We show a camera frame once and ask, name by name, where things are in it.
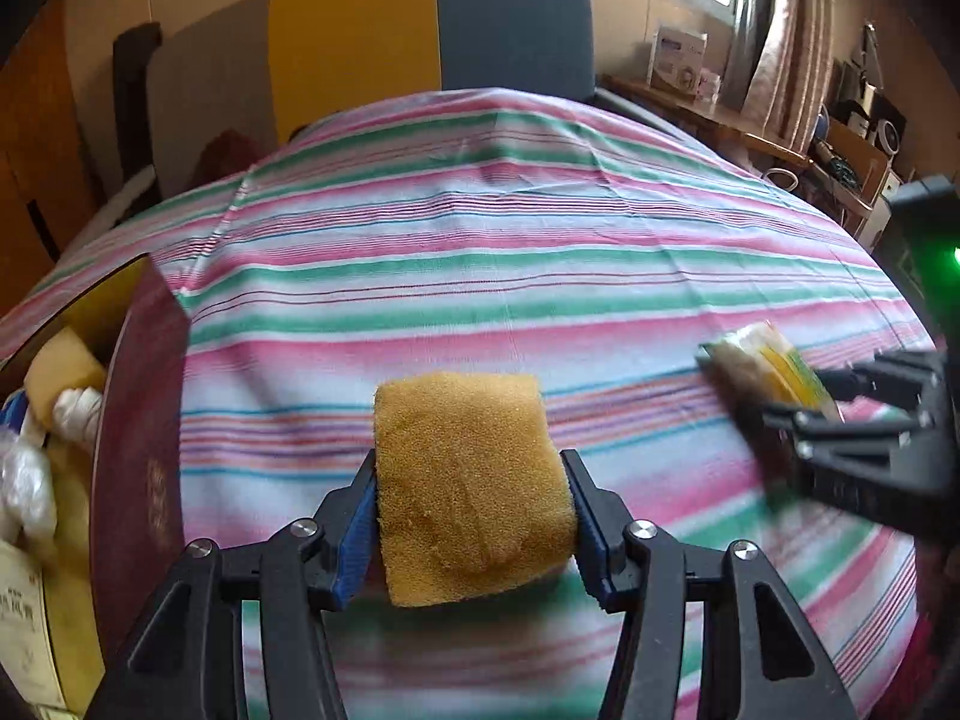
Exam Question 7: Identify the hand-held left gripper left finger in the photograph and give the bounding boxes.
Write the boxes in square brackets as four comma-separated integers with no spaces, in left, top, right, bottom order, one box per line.
[86,450,378,720]

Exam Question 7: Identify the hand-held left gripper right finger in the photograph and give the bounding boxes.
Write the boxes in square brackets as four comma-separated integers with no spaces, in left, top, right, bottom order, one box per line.
[559,450,860,720]

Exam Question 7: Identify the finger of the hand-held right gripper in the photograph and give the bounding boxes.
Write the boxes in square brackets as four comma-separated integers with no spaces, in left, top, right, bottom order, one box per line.
[806,351,947,410]
[697,345,935,500]

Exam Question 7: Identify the yellow green snack packet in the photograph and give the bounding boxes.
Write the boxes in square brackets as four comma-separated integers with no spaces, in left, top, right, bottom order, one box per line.
[697,321,845,421]

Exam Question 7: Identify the yellow sponge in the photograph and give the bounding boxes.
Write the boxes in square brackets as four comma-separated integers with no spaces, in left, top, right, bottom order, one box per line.
[24,326,107,428]
[373,371,578,608]

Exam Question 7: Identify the gold tin box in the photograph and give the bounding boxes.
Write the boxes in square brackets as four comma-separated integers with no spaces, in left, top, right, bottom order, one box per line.
[0,255,188,717]

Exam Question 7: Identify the clear plastic bag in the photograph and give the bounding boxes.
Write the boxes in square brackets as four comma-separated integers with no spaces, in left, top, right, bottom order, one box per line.
[0,431,57,541]

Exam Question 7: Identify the plain white box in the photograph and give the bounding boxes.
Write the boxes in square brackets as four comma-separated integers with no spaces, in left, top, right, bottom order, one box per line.
[0,540,68,710]

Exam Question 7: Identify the cardboard box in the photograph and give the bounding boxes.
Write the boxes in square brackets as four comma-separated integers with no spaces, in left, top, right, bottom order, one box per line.
[821,118,893,200]

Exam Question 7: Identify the patterned beige curtain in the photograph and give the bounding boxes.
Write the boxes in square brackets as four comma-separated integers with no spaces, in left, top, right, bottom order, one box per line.
[739,0,837,158]

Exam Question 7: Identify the wooden side desk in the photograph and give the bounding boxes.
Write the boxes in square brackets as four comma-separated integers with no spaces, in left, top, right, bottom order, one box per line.
[600,73,815,170]

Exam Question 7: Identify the white printed carton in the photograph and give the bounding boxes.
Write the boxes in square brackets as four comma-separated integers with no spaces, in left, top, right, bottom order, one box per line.
[646,26,710,95]

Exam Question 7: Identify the dark red cloth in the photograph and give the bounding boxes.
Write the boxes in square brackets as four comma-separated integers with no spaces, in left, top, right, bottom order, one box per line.
[189,129,260,188]

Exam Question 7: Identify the black rolled mat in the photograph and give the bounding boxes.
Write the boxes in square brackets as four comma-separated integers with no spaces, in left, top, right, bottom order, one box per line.
[112,22,164,188]

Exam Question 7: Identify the grey yellow blue sofa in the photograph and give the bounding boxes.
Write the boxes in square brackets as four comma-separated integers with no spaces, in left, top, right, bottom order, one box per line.
[146,0,676,188]

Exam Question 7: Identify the wooden wardrobe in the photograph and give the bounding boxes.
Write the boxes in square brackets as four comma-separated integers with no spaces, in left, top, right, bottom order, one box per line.
[0,0,106,316]

